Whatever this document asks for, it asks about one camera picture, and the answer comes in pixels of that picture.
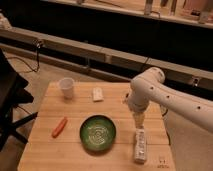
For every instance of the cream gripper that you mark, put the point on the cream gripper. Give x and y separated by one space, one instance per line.
138 119

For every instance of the white plastic cup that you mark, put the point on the white plastic cup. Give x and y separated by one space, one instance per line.
66 85

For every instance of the orange carrot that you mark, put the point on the orange carrot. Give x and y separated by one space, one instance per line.
56 132

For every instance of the small white box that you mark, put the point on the small white box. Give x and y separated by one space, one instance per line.
97 94

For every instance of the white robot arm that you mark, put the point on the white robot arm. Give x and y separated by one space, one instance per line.
149 86

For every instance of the green ceramic bowl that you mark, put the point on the green ceramic bowl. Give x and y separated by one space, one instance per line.
97 133

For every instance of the black chair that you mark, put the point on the black chair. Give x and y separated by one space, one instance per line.
12 93

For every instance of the white plastic bottle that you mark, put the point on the white plastic bottle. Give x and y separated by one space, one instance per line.
140 148

